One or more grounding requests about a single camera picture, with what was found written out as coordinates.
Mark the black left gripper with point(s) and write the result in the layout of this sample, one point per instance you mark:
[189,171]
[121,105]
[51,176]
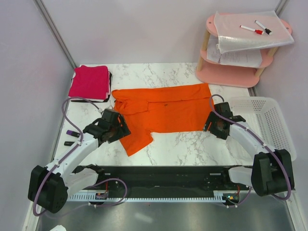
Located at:
[123,130]

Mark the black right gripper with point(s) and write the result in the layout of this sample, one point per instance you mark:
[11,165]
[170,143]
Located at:
[212,118]

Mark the orange t shirt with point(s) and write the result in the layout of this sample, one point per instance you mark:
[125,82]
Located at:
[161,110]

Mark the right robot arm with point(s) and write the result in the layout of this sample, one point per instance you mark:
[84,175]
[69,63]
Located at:
[271,172]

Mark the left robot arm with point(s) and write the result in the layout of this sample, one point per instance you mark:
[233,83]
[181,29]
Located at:
[50,186]

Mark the purple highlighter marker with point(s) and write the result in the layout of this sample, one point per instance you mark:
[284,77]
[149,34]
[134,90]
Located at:
[73,133]

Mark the white plastic basket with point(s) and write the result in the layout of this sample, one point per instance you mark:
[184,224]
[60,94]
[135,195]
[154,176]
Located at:
[264,116]

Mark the green highlighter marker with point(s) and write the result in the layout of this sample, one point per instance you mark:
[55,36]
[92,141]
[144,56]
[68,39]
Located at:
[68,143]

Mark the folded magenta t shirt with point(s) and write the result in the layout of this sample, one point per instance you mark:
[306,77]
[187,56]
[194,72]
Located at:
[92,83]

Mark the pink wooden shelf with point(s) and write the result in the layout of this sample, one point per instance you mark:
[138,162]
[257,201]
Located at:
[212,73]

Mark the printed paper sheets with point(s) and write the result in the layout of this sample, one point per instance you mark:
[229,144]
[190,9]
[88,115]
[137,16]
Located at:
[246,58]

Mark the translucent plastic pouch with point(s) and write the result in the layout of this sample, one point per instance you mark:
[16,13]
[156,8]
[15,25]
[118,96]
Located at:
[250,31]

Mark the red capped whiteboard marker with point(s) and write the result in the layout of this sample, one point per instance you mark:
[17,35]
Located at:
[260,32]

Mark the black capped whiteboard marker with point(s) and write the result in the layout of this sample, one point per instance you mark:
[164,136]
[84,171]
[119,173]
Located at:
[266,30]

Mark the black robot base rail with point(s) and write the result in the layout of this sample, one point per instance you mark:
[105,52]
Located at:
[169,181]

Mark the white slotted cable duct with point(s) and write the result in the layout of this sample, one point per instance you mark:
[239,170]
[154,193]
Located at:
[100,197]

